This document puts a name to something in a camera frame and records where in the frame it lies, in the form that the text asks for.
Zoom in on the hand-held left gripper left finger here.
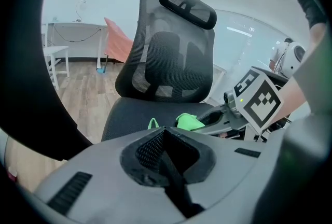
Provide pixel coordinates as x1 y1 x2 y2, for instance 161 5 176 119
33 127 186 224

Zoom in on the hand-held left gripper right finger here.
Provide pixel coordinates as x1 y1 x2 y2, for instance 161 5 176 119
165 127 283 224

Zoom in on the black cable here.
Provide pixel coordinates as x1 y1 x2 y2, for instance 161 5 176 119
52 24 102 43

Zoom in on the blue floor brush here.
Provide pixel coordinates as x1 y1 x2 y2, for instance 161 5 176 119
96 56 107 75

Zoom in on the red cup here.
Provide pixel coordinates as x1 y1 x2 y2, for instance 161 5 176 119
7 165 19 183

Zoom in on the black mesh office chair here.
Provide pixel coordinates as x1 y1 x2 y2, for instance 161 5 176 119
0 0 290 161

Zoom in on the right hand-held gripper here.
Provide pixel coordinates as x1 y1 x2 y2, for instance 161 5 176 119
199 67 285 136

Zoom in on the person's black printed t-shirt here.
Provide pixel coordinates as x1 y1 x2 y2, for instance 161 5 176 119
292 0 328 30

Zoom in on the person's right forearm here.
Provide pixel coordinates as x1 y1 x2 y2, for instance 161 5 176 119
267 76 312 125

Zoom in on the white table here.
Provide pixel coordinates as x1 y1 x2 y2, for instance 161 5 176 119
212 64 227 101

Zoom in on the white wooden stool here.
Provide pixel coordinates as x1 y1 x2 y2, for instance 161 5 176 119
42 45 70 91

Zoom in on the pink fabric item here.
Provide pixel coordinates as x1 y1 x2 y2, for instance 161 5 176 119
103 17 134 65

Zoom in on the green cloth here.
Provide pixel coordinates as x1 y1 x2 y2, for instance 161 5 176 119
147 113 205 132

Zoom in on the white desk lamp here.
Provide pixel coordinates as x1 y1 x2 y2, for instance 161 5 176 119
76 0 88 23

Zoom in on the white desk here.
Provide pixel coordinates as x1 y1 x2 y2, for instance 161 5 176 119
41 22 108 68

